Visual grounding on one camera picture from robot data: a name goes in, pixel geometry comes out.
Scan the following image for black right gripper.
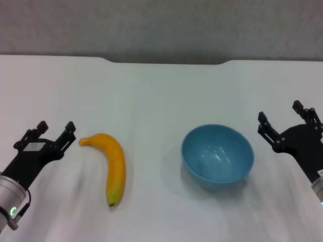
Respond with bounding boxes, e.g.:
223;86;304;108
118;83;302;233
257;99;323;183

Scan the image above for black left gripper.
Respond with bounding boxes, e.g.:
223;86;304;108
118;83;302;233
1;121;77;190

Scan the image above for blue plastic bowl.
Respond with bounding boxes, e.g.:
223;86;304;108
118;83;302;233
180;123;255;191

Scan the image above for yellow banana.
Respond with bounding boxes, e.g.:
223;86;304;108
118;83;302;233
78;133;126;208

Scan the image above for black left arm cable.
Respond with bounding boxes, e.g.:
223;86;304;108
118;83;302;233
10;189;32;230

